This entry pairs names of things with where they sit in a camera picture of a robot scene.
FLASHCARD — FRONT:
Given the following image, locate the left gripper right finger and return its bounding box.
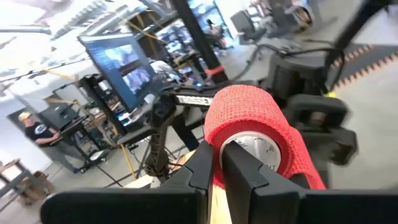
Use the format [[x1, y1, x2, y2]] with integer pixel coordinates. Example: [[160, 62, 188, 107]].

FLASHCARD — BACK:
[[222, 140, 398, 224]]

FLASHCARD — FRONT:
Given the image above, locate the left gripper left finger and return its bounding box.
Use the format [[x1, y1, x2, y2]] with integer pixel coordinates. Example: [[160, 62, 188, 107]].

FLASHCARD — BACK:
[[40, 140, 215, 224]]

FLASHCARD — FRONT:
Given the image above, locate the red elastic bandage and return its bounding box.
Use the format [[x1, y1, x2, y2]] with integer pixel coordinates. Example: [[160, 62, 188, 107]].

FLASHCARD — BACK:
[[203, 83, 327, 191]]

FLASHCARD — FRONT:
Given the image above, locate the black office chair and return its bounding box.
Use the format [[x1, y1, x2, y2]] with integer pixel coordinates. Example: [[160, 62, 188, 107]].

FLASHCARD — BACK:
[[229, 9, 268, 44]]

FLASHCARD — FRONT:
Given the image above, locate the red tape band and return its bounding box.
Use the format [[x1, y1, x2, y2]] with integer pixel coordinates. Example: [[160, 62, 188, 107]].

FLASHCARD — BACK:
[[203, 64, 225, 77]]

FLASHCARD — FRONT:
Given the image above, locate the person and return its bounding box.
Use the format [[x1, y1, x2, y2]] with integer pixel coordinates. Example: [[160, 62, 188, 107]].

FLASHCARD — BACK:
[[17, 110, 83, 174], [203, 18, 229, 50]]

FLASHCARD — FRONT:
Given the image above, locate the computer monitor showing video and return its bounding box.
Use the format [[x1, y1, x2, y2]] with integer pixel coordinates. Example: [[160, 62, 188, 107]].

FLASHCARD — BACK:
[[76, 32, 164, 112]]

